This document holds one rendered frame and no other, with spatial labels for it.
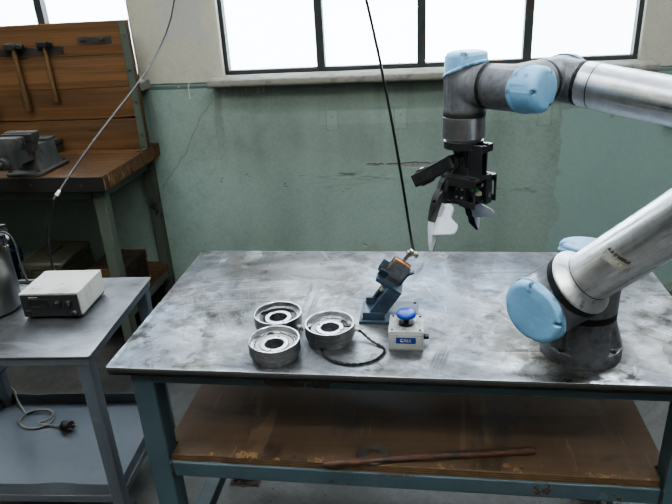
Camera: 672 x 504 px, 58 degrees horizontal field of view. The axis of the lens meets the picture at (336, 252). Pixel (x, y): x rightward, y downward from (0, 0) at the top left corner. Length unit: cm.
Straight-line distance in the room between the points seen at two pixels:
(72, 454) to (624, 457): 155
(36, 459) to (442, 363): 137
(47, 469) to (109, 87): 163
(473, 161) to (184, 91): 201
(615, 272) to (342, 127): 196
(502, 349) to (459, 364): 11
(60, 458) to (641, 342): 165
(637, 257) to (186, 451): 101
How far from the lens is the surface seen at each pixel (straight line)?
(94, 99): 301
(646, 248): 97
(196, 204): 307
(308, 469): 141
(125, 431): 216
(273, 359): 122
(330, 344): 126
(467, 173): 114
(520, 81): 103
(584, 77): 112
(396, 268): 133
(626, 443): 152
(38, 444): 223
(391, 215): 289
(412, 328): 125
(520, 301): 108
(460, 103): 110
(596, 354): 125
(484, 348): 129
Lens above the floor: 148
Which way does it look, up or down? 23 degrees down
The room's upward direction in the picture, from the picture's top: 3 degrees counter-clockwise
